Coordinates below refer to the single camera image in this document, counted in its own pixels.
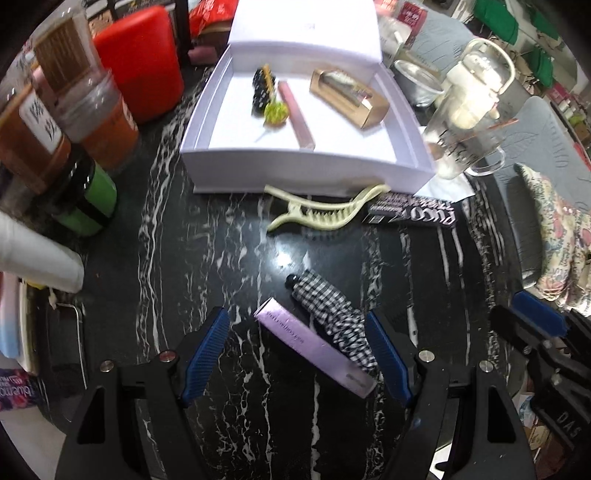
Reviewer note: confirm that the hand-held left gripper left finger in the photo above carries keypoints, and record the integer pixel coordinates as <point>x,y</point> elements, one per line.
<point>205,355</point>

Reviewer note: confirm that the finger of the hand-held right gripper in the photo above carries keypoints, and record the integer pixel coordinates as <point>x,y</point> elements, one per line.
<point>540,314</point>
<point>512,325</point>

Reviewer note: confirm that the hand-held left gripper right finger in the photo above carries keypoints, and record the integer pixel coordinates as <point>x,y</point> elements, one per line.
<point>388,357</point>

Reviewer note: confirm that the purple long box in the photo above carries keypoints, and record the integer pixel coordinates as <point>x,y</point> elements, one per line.
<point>304,341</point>

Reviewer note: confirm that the black white checkered umbrella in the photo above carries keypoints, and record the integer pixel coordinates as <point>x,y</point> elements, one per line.
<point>323,300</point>

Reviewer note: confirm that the white gift box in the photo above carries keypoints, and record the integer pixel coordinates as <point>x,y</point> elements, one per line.
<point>346,138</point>

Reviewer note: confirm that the gold chocolate box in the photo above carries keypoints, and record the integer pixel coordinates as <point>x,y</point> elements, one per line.
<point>364,108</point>

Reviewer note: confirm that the green yellow lollipop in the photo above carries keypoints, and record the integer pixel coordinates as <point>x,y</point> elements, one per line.
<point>277,113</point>

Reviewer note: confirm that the pink long box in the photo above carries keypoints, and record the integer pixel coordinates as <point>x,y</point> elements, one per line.
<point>295,115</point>

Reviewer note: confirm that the pile of cardboard boxes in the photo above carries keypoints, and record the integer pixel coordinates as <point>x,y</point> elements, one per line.
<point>531,420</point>

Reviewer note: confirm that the floral fabric bag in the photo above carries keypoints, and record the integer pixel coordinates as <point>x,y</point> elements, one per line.
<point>563,221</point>

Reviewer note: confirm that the black long box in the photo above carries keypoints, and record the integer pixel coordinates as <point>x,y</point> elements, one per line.
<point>411,212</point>

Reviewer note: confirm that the white paper napkin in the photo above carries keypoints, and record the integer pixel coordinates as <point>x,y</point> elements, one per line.
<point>448,189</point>

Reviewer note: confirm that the cream hair claw clip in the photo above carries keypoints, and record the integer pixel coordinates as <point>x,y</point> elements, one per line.
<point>323,217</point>

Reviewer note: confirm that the grey cushioned chair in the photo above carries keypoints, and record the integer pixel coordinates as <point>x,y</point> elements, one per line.
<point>531,138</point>
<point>438,37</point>

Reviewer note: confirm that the purple floral packet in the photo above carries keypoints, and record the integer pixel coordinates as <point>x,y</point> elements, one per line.
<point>18,392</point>

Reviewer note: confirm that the green jar with black lid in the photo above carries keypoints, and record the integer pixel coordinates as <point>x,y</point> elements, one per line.
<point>92,198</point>

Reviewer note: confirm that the pastel plastic packet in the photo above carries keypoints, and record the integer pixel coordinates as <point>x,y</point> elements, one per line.
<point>14,323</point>

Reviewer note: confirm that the white tube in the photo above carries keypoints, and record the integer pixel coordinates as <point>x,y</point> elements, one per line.
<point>37,258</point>

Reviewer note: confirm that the clear glass pitcher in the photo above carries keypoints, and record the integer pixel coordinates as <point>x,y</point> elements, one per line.
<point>452,138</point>

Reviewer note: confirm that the shelf with small bottles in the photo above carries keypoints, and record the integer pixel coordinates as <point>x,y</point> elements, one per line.
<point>572,110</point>

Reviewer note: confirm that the white water bottle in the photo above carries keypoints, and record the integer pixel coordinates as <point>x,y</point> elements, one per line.
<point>480,78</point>

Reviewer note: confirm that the green tote bag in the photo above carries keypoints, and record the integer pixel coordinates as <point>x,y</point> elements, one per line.
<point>496,18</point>
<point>540,67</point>
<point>545,16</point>

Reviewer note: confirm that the cluster of clear spice jars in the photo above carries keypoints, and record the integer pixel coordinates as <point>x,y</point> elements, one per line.
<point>97,120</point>

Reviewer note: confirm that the clear plastic cup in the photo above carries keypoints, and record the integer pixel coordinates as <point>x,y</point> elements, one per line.
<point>415,83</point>

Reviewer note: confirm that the small pink pouch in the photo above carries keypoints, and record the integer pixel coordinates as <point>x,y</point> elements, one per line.
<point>205,55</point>

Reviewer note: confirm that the red canister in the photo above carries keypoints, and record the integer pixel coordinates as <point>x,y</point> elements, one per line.
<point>138,60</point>

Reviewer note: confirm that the small white carton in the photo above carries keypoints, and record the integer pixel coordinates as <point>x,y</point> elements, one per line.
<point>392,37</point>

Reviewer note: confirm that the red snack bag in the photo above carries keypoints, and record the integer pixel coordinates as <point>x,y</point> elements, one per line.
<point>207,11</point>

